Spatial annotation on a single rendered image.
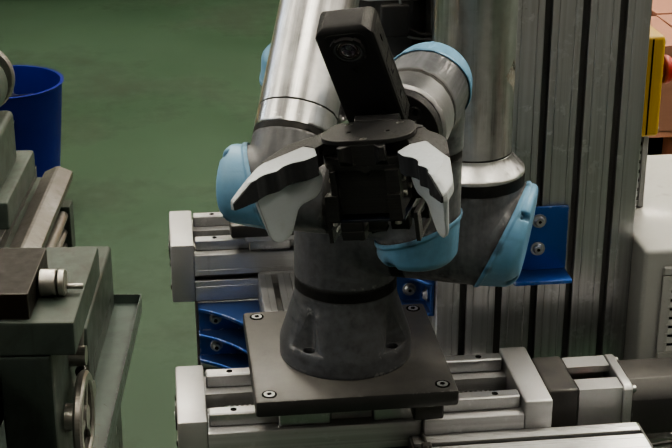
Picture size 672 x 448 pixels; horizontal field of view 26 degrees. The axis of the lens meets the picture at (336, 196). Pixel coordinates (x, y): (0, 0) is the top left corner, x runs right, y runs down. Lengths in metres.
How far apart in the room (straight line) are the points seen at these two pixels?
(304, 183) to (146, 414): 2.87
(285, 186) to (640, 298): 0.87
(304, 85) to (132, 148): 4.52
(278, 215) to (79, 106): 5.34
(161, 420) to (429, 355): 2.25
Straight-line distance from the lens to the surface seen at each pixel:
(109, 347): 3.08
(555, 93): 1.75
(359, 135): 1.08
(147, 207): 5.23
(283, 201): 1.06
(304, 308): 1.62
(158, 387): 4.03
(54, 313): 2.35
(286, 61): 1.34
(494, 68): 1.49
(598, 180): 1.81
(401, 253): 1.28
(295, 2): 1.37
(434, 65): 1.23
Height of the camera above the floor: 1.94
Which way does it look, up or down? 22 degrees down
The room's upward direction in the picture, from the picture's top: straight up
